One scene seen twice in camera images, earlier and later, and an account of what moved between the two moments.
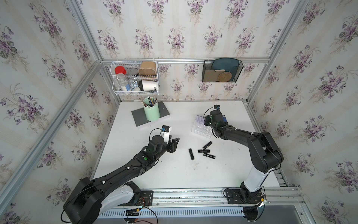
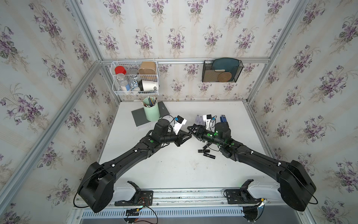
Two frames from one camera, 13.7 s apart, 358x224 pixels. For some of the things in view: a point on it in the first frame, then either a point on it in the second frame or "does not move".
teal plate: (227, 65) does not move
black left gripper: (173, 148) → (181, 138)
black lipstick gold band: (209, 155) does not move
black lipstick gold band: (203, 150) does not move
